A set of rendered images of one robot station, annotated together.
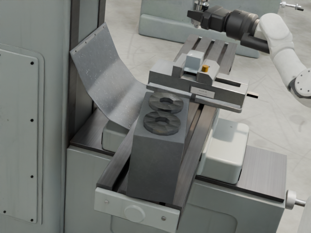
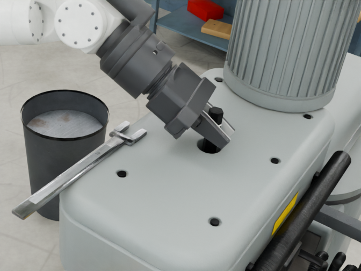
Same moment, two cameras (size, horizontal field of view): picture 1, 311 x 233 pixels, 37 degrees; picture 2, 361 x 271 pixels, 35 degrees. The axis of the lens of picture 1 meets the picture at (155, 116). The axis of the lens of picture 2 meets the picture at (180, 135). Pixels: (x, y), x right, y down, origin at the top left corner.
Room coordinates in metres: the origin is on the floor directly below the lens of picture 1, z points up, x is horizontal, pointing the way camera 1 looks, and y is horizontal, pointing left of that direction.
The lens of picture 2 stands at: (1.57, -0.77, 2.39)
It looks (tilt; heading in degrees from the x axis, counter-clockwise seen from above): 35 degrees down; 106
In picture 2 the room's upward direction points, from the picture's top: 9 degrees clockwise
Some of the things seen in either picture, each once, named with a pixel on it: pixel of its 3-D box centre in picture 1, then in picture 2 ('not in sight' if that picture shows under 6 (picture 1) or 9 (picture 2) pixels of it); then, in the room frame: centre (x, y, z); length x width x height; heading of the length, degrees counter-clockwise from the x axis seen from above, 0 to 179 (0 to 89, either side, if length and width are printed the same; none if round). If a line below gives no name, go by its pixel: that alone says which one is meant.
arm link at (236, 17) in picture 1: (226, 22); not in sight; (1.39, -0.17, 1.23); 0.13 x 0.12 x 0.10; 154
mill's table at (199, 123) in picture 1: (186, 102); not in sight; (1.48, -0.10, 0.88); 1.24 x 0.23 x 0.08; 169
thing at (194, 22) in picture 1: (199, 15); not in sight; (1.43, -0.09, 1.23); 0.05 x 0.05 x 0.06
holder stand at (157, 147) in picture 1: (159, 143); not in sight; (0.99, -0.02, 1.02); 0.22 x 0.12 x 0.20; 178
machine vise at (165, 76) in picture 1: (199, 78); not in sight; (1.50, -0.14, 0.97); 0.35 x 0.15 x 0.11; 77
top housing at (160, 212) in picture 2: not in sight; (206, 182); (1.43, -0.08, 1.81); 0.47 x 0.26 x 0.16; 79
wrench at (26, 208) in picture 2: not in sight; (83, 166); (1.29, -0.23, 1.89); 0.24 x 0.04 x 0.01; 79
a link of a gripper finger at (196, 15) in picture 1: (195, 15); not in sight; (1.40, -0.08, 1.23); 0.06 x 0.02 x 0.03; 64
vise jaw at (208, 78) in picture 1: (208, 71); not in sight; (1.49, -0.16, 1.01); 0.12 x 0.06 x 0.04; 167
